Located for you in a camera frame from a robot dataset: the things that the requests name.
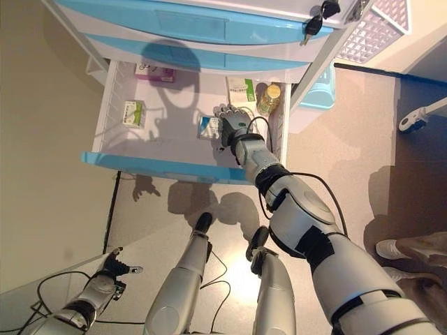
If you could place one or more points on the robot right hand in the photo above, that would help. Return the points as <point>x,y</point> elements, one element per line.
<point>232,122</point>

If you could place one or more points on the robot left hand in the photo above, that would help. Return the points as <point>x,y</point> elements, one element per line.
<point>115,267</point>

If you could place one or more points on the blue and white medicine box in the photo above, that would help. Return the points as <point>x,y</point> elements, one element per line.
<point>207,127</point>

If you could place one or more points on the blue-fronted cart drawer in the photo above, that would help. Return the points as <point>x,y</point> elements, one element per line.
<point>157,165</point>

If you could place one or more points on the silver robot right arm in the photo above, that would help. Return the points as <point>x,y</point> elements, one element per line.
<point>307,216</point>

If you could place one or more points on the tall green white medicine box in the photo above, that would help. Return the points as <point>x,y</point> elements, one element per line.
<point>241,90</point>

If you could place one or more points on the yellow medicine bottle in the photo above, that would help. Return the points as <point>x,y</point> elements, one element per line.
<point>269,99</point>

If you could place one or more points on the pink and white medicine box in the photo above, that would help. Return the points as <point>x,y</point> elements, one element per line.
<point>155,73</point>

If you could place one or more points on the small green white medicine box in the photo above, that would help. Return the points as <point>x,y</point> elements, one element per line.
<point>134,115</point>

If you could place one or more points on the silver robot left leg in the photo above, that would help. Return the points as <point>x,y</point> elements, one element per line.
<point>185,272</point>

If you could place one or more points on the silver robot leg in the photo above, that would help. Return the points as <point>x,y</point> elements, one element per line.
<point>185,272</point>
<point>276,289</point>

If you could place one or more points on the light blue waste bin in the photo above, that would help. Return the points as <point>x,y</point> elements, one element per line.
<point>319,90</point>

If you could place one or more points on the white and blue medical cart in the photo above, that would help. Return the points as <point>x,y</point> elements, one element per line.
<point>192,24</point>

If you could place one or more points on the black keys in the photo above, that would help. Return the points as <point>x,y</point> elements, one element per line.
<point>314,24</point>

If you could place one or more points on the silver robot right leg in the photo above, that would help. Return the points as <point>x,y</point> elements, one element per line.
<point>276,289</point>

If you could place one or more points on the white lattice basket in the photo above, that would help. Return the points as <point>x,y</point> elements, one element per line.
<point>373,35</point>

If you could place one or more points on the white hospital bed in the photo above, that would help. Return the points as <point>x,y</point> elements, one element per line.
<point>408,123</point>

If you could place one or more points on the person in brown trousers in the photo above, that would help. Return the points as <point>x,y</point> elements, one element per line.
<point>391,249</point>

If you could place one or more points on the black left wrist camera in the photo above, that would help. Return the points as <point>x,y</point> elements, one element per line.
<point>119,289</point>

